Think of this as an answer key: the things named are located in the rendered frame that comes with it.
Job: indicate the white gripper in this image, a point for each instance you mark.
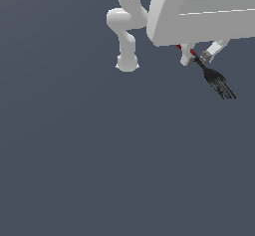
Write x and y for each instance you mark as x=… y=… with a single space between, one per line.
x=199 y=17

